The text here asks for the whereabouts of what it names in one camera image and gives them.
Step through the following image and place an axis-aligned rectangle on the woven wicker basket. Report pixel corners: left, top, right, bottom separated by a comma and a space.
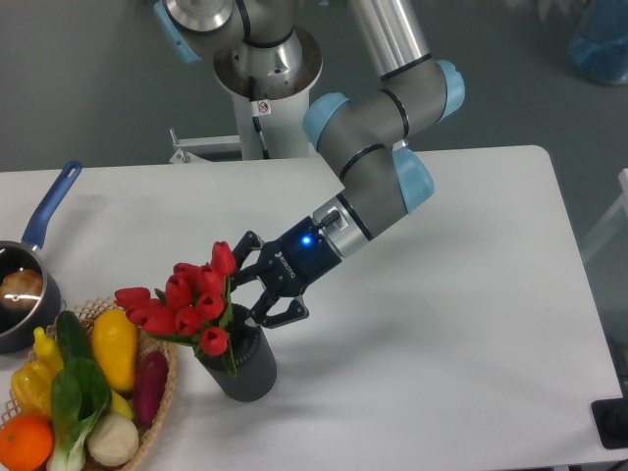
0, 295, 179, 471

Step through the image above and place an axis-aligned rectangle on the yellow bell pepper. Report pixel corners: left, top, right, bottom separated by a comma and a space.
11, 360, 54, 418

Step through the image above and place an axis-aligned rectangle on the yellow squash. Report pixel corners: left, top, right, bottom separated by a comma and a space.
91, 309, 138, 393

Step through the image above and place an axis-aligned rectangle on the orange fruit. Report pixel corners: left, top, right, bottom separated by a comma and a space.
1, 414, 54, 470

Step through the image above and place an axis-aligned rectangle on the green bok choy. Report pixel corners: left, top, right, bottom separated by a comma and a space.
46, 357, 111, 470

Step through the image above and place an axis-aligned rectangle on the white frame at right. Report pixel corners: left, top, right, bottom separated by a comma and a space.
580, 169, 627, 264

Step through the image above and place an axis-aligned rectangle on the black cable on pedestal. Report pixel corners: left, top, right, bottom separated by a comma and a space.
246, 77, 271, 161

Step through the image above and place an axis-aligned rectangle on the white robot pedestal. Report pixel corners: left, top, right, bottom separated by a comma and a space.
171, 26, 323, 163

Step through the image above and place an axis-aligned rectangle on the brown bread bun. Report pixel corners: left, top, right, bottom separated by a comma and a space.
1, 269, 43, 311

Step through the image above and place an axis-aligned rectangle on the purple eggplant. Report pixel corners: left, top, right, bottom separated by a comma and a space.
132, 350, 169, 427

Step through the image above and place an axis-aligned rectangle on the red tulip bouquet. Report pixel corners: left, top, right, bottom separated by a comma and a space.
114, 241, 236, 377

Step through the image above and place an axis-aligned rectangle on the blue translucent container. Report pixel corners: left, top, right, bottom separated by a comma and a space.
569, 0, 627, 85

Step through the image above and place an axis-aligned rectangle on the blue handled saucepan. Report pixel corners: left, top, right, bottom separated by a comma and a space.
1, 161, 82, 354

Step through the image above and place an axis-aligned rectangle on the black device at edge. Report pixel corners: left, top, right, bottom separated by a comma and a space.
591, 398, 628, 449

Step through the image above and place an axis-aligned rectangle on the dark grey ribbed vase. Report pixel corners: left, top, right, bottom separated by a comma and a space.
198, 304, 277, 402

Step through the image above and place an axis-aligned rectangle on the beige round mushroom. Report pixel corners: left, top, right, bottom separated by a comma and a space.
87, 413, 139, 467

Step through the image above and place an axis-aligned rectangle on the small yellow fruit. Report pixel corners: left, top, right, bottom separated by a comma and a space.
110, 391, 134, 420

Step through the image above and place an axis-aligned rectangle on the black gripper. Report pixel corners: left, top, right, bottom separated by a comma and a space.
230, 215, 344, 329

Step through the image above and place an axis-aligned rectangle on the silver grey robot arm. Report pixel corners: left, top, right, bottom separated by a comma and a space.
154, 1, 465, 329

